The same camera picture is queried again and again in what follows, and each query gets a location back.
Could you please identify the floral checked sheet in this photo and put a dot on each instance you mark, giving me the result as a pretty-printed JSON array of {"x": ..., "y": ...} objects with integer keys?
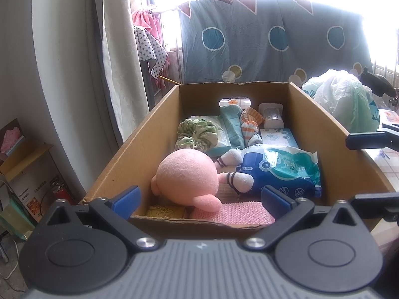
[{"x": 386, "y": 168}]

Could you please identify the blue and white flat box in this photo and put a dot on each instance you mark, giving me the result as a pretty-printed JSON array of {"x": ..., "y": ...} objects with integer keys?
[{"x": 277, "y": 138}]

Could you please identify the large cardboard box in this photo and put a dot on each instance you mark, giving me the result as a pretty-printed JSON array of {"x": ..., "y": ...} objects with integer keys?
[{"x": 327, "y": 149}]

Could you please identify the light curtain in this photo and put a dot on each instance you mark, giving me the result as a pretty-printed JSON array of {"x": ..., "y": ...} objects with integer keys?
[{"x": 118, "y": 53}]

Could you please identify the blue blanket with circles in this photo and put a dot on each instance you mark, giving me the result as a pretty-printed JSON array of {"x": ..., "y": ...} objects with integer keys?
[{"x": 249, "y": 56}]

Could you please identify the red canister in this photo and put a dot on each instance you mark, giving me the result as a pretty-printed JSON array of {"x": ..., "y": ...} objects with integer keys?
[{"x": 60, "y": 193}]

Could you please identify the yellow pole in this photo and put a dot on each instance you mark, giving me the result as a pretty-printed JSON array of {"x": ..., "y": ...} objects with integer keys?
[{"x": 170, "y": 80}]

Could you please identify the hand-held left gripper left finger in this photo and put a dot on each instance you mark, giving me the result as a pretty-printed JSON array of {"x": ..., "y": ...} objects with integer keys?
[{"x": 126, "y": 201}]

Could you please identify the orange striped sock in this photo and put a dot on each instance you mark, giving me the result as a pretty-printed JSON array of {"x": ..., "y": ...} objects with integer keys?
[
  {"x": 249, "y": 132},
  {"x": 254, "y": 115}
]

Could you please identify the black curved object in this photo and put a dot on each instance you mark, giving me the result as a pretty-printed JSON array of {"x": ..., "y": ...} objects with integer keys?
[{"x": 378, "y": 84}]

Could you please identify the yellow packet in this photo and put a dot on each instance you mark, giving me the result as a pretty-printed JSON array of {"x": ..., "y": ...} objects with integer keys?
[{"x": 165, "y": 211}]

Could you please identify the green box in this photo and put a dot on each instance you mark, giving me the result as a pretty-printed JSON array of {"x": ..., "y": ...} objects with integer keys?
[{"x": 15, "y": 221}]

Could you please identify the small open cardboard box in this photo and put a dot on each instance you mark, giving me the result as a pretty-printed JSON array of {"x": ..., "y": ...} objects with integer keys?
[{"x": 34, "y": 174}]

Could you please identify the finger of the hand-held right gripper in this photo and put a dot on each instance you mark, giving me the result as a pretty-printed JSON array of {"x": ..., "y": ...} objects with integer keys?
[
  {"x": 374, "y": 200},
  {"x": 367, "y": 140}
]

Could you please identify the pink knitted cloth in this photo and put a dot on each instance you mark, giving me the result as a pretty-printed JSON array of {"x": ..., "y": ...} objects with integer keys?
[{"x": 240, "y": 213}]

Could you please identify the plastic bag with green contents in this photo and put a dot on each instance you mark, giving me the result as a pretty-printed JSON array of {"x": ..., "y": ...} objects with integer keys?
[{"x": 343, "y": 99}]

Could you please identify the teal towel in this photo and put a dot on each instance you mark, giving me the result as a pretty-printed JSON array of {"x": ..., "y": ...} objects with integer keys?
[{"x": 232, "y": 124}]

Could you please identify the star print cloth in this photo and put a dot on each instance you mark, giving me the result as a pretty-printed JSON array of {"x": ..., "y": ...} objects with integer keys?
[{"x": 149, "y": 46}]

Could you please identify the pink clothes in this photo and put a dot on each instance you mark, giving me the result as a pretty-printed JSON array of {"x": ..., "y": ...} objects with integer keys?
[{"x": 145, "y": 17}]

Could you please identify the pink round plush toy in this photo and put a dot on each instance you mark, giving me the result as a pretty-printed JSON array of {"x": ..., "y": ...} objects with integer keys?
[{"x": 187, "y": 174}]

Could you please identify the pink folded item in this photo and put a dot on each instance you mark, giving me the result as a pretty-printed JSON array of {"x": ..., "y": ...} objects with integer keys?
[{"x": 11, "y": 140}]

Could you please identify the blue wet wipes pack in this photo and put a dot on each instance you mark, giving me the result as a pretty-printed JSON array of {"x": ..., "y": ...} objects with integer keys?
[{"x": 280, "y": 168}]

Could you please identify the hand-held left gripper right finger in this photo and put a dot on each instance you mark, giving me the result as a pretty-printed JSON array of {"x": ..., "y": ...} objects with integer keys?
[{"x": 274, "y": 201}]

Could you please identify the green scrunchie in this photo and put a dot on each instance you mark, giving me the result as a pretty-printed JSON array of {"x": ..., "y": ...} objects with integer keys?
[{"x": 196, "y": 134}]

